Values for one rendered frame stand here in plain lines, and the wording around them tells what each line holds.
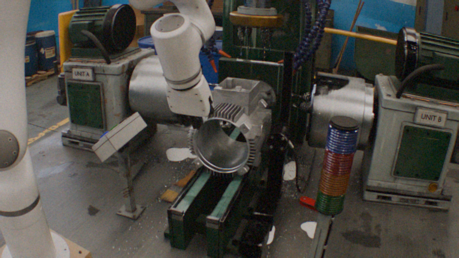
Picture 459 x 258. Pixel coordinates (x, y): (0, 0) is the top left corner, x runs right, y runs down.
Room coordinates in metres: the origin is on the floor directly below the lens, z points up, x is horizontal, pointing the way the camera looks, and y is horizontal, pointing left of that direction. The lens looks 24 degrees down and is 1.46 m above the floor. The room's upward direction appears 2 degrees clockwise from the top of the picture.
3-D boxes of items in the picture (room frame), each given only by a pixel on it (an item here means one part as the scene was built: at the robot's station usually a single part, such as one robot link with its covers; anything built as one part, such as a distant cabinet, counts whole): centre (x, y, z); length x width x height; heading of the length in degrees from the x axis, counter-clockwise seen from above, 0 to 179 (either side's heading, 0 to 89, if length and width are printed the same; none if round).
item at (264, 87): (1.30, -0.09, 1.02); 0.15 x 0.02 x 0.15; 74
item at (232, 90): (1.04, -0.02, 1.11); 0.12 x 0.11 x 0.07; 163
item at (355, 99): (1.12, -0.39, 1.04); 0.41 x 0.25 x 0.25; 74
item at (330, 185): (0.61, -0.21, 1.10); 0.06 x 0.06 x 0.04
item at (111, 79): (1.37, 0.50, 0.99); 0.35 x 0.31 x 0.37; 74
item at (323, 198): (0.61, -0.21, 1.05); 0.06 x 0.06 x 0.04
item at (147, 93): (1.31, 0.27, 1.04); 0.37 x 0.25 x 0.25; 74
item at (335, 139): (0.61, -0.21, 1.19); 0.06 x 0.06 x 0.04
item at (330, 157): (0.61, -0.21, 1.14); 0.06 x 0.06 x 0.04
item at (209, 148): (1.00, -0.01, 1.02); 0.20 x 0.19 x 0.19; 163
